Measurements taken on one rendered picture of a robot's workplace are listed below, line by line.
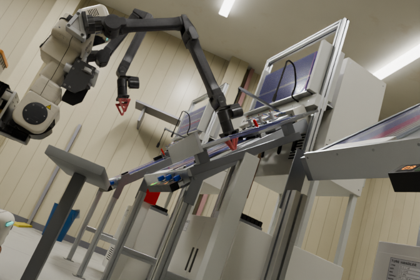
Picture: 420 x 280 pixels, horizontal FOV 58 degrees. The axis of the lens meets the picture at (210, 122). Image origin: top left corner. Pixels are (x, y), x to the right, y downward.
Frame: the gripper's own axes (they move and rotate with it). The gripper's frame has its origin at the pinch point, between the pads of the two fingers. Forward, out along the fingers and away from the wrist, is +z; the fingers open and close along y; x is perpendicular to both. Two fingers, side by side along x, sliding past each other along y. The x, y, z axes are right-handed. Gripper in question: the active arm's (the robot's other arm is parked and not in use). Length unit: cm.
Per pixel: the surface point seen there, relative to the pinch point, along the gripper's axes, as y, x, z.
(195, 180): -14.5, 30.1, 6.6
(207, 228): 20.2, 17.5, 35.3
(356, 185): -9, -60, 39
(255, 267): -10, 13, 53
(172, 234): -14, 46, 24
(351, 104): -10, -75, -3
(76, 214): 354, 47, 34
